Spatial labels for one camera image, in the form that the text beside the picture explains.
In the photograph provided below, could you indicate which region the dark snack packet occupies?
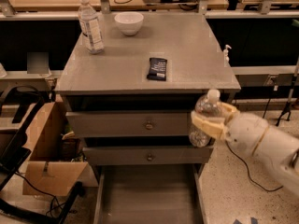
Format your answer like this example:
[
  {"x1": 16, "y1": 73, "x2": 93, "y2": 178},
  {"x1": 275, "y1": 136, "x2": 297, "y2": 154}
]
[{"x1": 147, "y1": 57, "x2": 167, "y2": 81}]

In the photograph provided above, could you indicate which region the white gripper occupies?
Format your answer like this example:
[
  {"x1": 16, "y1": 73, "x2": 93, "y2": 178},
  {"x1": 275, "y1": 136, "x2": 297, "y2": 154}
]
[{"x1": 191, "y1": 103, "x2": 269, "y2": 158}]

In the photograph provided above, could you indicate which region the clear water bottle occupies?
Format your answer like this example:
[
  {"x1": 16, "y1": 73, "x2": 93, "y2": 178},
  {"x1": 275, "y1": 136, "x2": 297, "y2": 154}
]
[{"x1": 189, "y1": 90, "x2": 224, "y2": 147}]

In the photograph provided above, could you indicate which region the grey open bottom drawer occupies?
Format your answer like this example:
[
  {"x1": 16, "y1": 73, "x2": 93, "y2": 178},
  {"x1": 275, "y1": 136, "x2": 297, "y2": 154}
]
[{"x1": 93, "y1": 164, "x2": 204, "y2": 224}]

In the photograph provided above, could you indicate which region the black floor cable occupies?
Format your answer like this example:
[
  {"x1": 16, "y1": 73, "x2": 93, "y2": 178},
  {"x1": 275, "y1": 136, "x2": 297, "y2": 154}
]
[{"x1": 224, "y1": 77, "x2": 284, "y2": 193}]

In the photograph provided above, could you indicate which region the black stand leg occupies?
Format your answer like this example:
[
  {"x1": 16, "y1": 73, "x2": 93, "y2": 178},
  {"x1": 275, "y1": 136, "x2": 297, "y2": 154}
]
[{"x1": 276, "y1": 59, "x2": 299, "y2": 126}]

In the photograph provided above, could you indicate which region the small pump dispenser bottle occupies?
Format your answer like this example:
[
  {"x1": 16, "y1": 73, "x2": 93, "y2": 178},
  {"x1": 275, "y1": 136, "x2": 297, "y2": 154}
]
[{"x1": 223, "y1": 44, "x2": 232, "y2": 63}]

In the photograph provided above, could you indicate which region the grey drawer cabinet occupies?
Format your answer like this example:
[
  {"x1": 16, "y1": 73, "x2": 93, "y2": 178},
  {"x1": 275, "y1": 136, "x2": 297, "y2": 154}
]
[{"x1": 54, "y1": 11, "x2": 241, "y2": 224}]

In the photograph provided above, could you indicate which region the grey top drawer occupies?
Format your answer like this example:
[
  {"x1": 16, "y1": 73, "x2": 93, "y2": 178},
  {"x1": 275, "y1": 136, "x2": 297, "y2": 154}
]
[{"x1": 66, "y1": 111, "x2": 191, "y2": 137}]

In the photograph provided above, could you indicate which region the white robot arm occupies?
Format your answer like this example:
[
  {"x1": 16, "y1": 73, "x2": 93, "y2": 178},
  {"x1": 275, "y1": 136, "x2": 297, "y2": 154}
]
[{"x1": 191, "y1": 103, "x2": 299, "y2": 196}]

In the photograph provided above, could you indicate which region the labelled water bottle left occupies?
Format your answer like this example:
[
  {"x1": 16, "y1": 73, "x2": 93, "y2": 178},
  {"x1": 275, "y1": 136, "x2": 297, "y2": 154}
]
[{"x1": 78, "y1": 0, "x2": 104, "y2": 54}]

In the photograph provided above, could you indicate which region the black chair frame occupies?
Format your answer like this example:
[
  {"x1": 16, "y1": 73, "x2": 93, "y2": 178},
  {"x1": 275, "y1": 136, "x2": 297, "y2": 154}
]
[{"x1": 0, "y1": 85, "x2": 84, "y2": 224}]

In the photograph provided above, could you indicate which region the open cardboard box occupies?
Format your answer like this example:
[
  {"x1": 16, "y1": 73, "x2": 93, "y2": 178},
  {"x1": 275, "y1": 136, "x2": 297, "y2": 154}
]
[{"x1": 25, "y1": 102, "x2": 98, "y2": 196}]

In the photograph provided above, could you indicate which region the grey middle drawer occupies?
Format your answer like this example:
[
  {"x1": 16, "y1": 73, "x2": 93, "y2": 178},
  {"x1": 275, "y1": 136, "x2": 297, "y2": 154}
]
[{"x1": 83, "y1": 138, "x2": 213, "y2": 166}]

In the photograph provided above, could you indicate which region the white ceramic bowl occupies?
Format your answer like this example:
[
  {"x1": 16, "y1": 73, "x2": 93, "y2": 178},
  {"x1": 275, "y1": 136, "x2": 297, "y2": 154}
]
[{"x1": 114, "y1": 11, "x2": 144, "y2": 35}]

